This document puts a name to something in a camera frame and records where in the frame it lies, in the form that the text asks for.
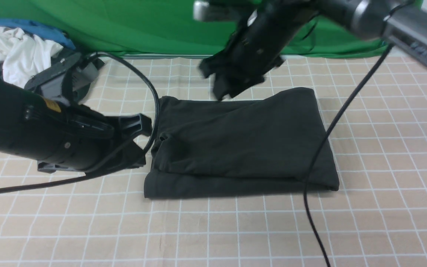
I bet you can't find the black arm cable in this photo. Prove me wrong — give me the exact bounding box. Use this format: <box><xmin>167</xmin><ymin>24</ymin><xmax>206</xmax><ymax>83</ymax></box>
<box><xmin>0</xmin><ymin>52</ymin><xmax>161</xmax><ymax>197</ymax></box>
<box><xmin>302</xmin><ymin>0</ymin><xmax>418</xmax><ymax>267</ymax></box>

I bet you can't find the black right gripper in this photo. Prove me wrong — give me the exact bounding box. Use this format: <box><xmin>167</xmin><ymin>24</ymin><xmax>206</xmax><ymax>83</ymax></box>
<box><xmin>198</xmin><ymin>0</ymin><xmax>317</xmax><ymax>101</ymax></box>

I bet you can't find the gray long-sleeved shirt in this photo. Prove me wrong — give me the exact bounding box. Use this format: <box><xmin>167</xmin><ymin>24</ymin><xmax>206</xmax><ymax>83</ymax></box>
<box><xmin>144</xmin><ymin>87</ymin><xmax>340</xmax><ymax>200</ymax></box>

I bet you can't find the white shirt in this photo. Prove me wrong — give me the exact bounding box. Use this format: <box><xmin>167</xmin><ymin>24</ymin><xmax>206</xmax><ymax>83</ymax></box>
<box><xmin>0</xmin><ymin>27</ymin><xmax>64</xmax><ymax>88</ymax></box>

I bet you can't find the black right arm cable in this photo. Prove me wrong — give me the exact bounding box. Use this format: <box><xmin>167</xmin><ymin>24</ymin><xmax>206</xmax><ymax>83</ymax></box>
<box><xmin>302</xmin><ymin>0</ymin><xmax>418</xmax><ymax>267</ymax></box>

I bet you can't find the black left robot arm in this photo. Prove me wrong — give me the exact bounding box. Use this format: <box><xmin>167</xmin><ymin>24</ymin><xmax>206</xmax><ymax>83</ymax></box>
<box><xmin>0</xmin><ymin>53</ymin><xmax>152</xmax><ymax>174</ymax></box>

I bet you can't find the beige checkered tablecloth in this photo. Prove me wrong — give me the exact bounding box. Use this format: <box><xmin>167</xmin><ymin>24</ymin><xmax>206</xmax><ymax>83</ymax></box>
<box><xmin>0</xmin><ymin>56</ymin><xmax>427</xmax><ymax>267</ymax></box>

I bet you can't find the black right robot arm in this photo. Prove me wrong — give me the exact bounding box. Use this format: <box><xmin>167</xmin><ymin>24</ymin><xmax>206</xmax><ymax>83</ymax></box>
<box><xmin>193</xmin><ymin>0</ymin><xmax>427</xmax><ymax>101</ymax></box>

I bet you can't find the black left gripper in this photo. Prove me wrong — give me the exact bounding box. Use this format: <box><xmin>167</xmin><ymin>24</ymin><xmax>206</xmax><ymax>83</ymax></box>
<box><xmin>21</xmin><ymin>100</ymin><xmax>152</xmax><ymax>172</ymax></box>

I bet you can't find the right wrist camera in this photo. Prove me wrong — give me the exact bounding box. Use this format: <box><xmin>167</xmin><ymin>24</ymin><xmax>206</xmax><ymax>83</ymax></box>
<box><xmin>193</xmin><ymin>0</ymin><xmax>255</xmax><ymax>22</ymax></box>

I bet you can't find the blue garment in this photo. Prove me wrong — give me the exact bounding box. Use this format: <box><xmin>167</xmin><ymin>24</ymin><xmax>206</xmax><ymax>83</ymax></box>
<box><xmin>0</xmin><ymin>18</ymin><xmax>77</xmax><ymax>51</ymax></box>

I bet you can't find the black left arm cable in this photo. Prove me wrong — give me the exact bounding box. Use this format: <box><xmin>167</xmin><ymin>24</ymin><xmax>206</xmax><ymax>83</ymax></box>
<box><xmin>0</xmin><ymin>52</ymin><xmax>161</xmax><ymax>197</ymax></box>

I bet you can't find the green backdrop cloth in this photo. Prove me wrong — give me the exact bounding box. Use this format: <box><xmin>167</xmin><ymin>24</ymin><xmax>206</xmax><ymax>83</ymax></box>
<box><xmin>0</xmin><ymin>0</ymin><xmax>385</xmax><ymax>59</ymax></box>

